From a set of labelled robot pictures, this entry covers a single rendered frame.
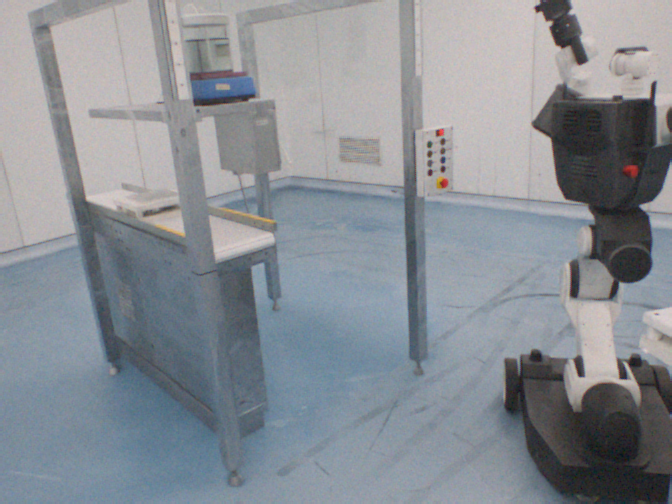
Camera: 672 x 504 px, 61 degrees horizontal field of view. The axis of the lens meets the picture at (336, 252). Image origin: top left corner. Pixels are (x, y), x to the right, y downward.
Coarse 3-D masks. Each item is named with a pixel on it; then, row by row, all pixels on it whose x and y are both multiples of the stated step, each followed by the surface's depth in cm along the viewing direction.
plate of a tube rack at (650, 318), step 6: (648, 312) 102; (654, 312) 101; (660, 312) 101; (666, 312) 101; (642, 318) 102; (648, 318) 101; (654, 318) 99; (660, 318) 99; (666, 318) 99; (648, 324) 101; (654, 324) 99; (660, 324) 98; (666, 324) 97; (660, 330) 98; (666, 330) 97
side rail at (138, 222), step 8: (88, 200) 251; (88, 208) 251; (96, 208) 243; (104, 208) 235; (112, 216) 230; (120, 216) 223; (128, 216) 217; (136, 224) 213; (144, 224) 207; (152, 224) 202; (152, 232) 203; (160, 232) 198; (168, 232) 192; (176, 240) 189; (184, 240) 184
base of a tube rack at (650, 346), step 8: (640, 336) 103; (664, 336) 102; (640, 344) 103; (648, 344) 102; (656, 344) 100; (664, 344) 100; (648, 352) 102; (656, 352) 100; (664, 352) 98; (664, 360) 98
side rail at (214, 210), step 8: (128, 184) 282; (144, 192) 269; (208, 208) 224; (216, 208) 220; (224, 216) 216; (232, 216) 212; (240, 216) 207; (248, 224) 205; (256, 224) 201; (264, 224) 197; (272, 224) 193
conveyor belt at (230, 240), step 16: (112, 192) 284; (128, 192) 280; (112, 208) 250; (160, 224) 216; (176, 224) 214; (224, 224) 209; (240, 224) 208; (224, 240) 189; (240, 240) 188; (256, 240) 190; (272, 240) 193; (224, 256) 182
